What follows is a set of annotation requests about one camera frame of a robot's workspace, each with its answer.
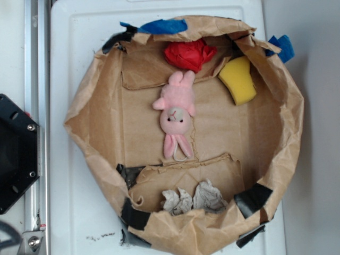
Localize aluminium frame rail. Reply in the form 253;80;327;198
24;1;53;254

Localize metal corner bracket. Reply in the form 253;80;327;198
17;231;45;255

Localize blue tape top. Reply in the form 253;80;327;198
120;19;188;35

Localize red paper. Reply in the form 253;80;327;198
164;38;217;73

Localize pink plush bunny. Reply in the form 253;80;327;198
152;71;196;159

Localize brown paper bag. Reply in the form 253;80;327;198
65;15;304;254

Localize white plastic tray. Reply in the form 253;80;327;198
49;0;287;255

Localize crumpled white paper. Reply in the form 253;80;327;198
161;179;228;216

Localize yellow sponge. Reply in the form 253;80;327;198
218;56;257;106

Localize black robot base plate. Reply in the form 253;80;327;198
0;94;39;215

